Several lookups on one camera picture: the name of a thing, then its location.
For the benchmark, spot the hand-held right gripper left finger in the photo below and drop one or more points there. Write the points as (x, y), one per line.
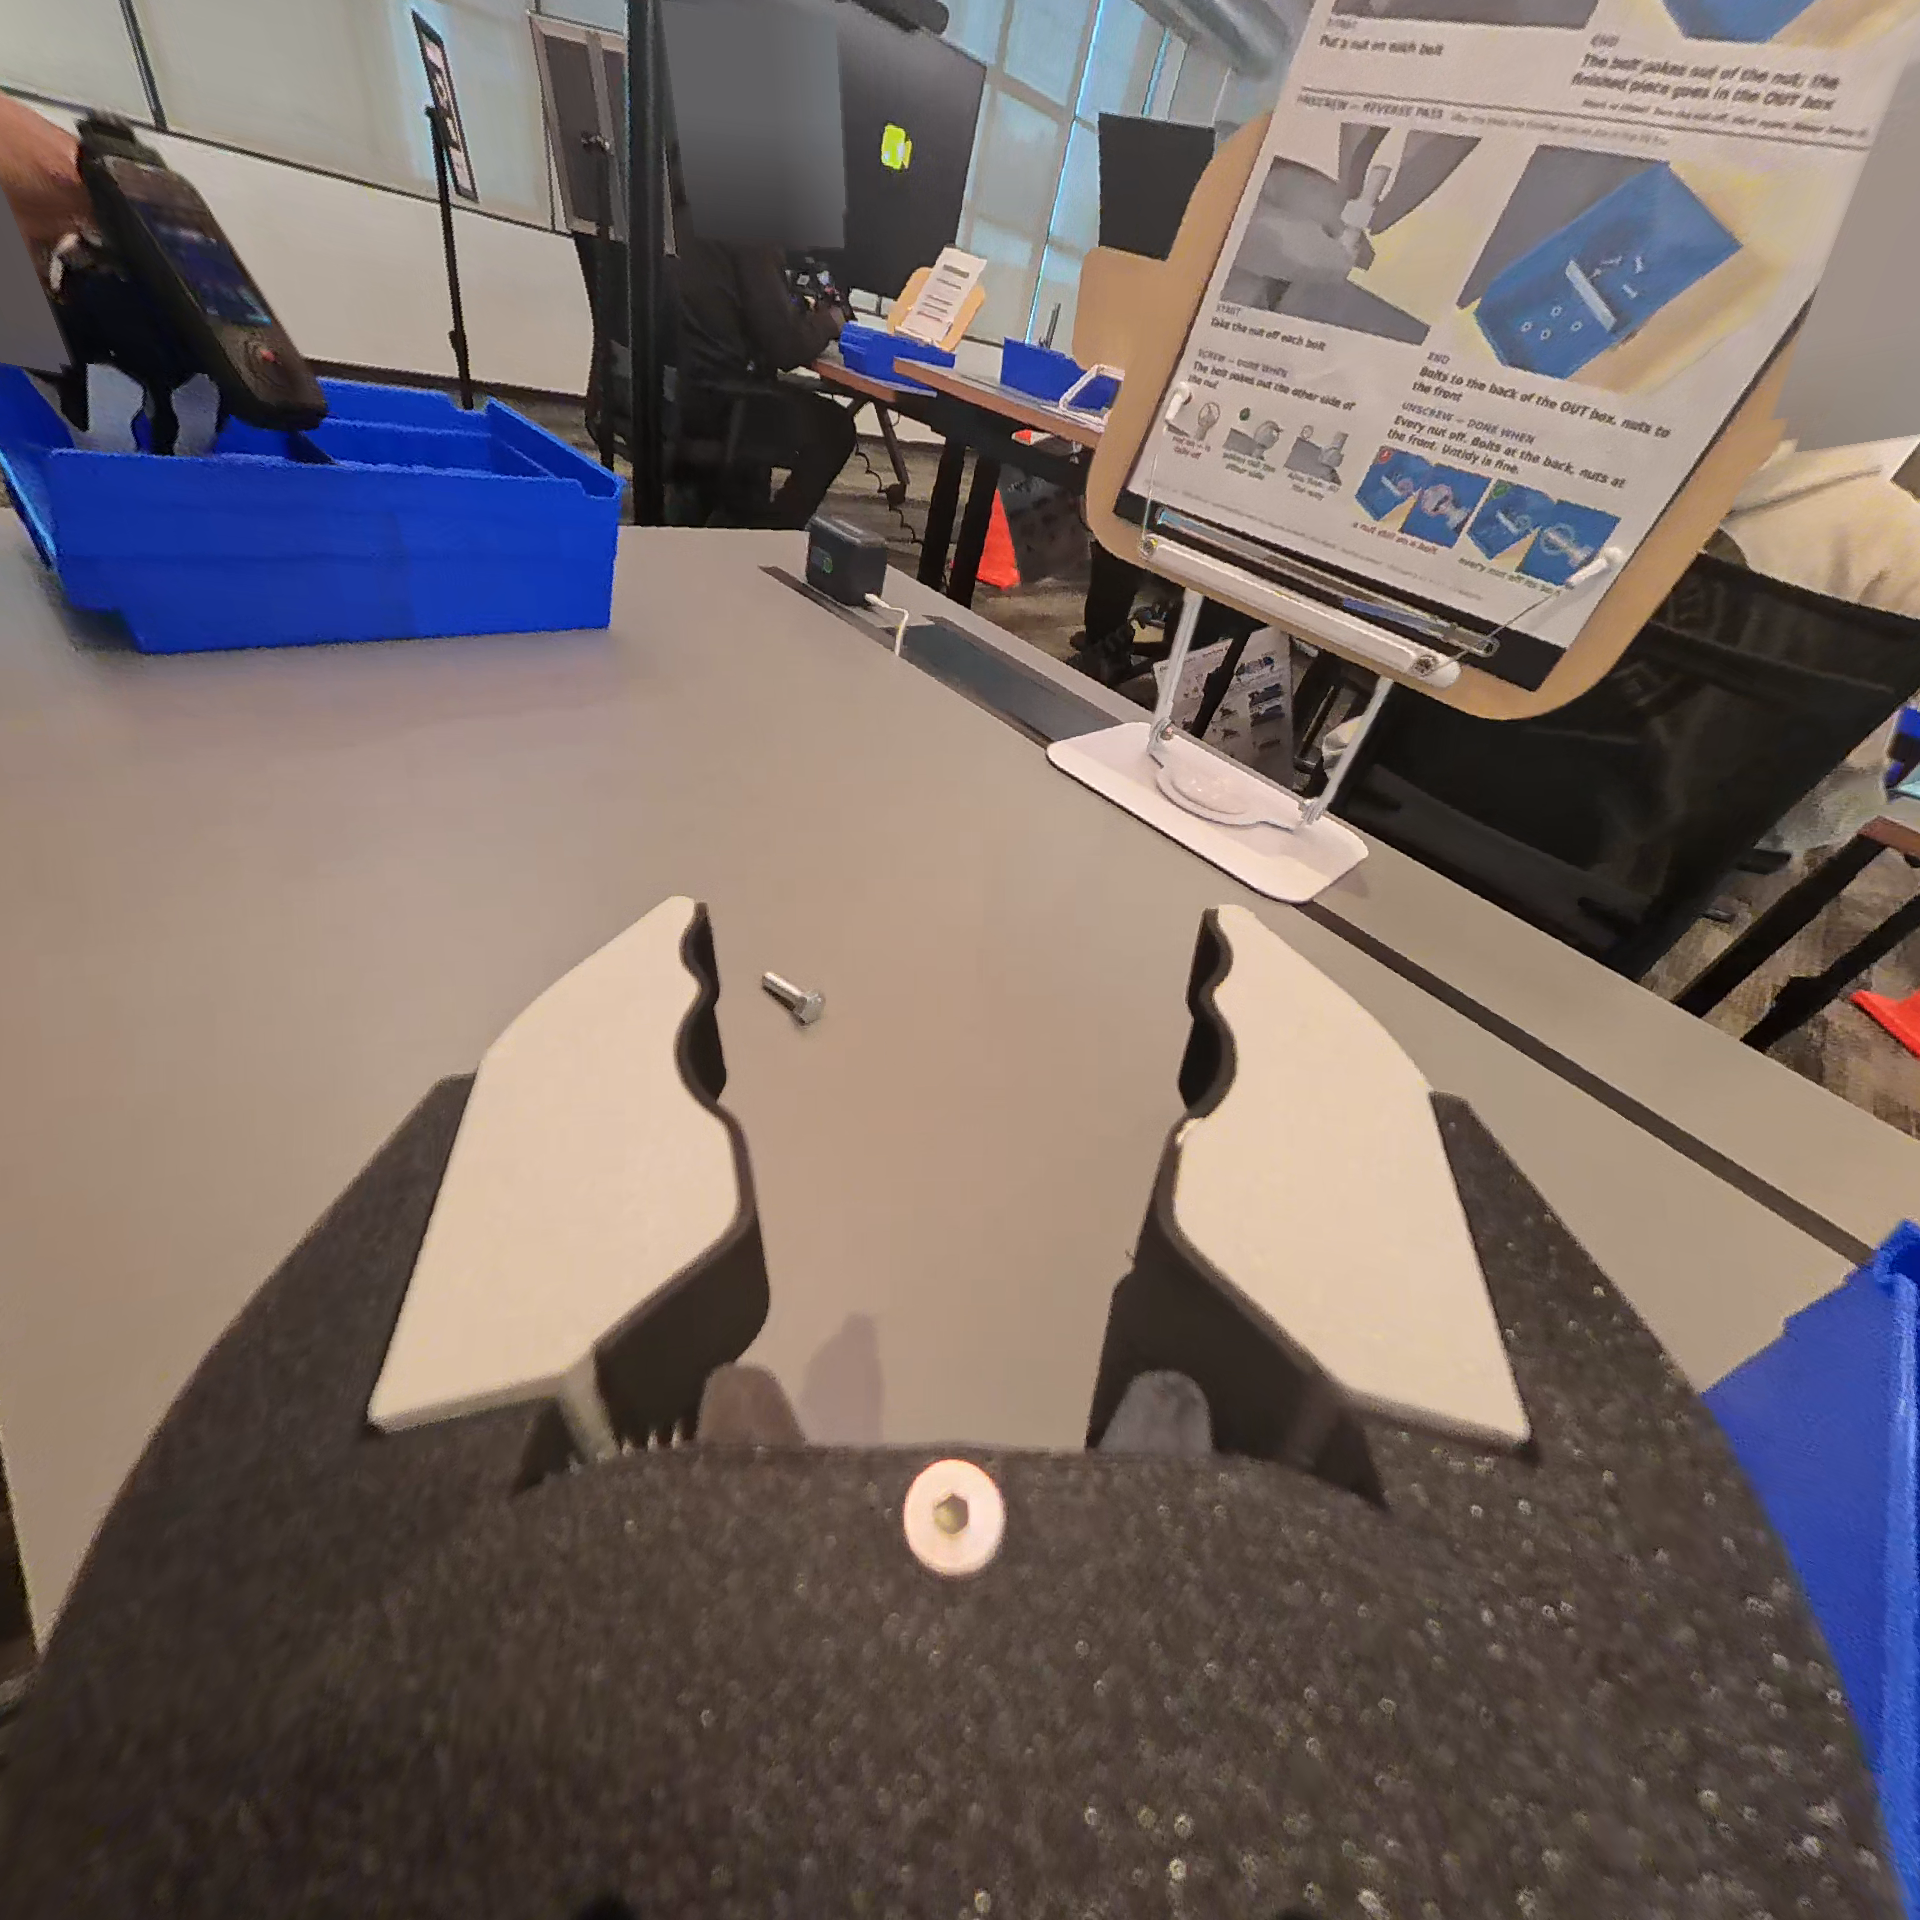
(579, 1201)

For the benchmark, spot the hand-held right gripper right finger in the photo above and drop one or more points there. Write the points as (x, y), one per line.
(1335, 1215)

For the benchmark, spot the silver hex bolt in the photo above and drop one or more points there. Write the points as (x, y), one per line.
(792, 997)

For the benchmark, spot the blue plastic bin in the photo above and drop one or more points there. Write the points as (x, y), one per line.
(1829, 1470)
(376, 571)

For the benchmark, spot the person's left hand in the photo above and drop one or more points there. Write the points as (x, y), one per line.
(33, 149)

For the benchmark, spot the black marker sign stand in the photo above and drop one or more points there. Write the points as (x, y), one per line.
(447, 106)

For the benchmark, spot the instruction sheet on stand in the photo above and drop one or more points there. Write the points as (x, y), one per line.
(1277, 857)

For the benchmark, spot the grey panel on stand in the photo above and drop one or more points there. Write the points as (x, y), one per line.
(579, 119)

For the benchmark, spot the black metal pole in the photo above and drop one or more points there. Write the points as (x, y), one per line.
(651, 300)

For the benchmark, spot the black fabric bag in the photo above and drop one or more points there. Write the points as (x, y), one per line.
(1652, 780)

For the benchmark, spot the orange traffic cone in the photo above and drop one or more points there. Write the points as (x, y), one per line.
(1894, 1021)
(1001, 547)

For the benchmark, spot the black power station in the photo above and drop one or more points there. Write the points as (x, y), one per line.
(845, 564)

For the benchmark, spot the small blue bin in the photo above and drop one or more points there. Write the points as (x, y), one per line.
(893, 358)
(1043, 374)

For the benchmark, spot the black computer monitor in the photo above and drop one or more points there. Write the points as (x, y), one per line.
(932, 242)

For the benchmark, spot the small document stand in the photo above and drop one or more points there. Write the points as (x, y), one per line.
(943, 294)

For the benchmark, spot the wooden office desk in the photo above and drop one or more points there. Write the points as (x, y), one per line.
(990, 388)

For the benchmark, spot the printed instruction sheet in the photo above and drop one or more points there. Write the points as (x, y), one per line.
(1349, 390)

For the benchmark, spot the beige cloth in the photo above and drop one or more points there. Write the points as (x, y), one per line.
(1829, 510)

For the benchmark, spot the black monitor back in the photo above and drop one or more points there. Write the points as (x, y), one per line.
(1156, 182)

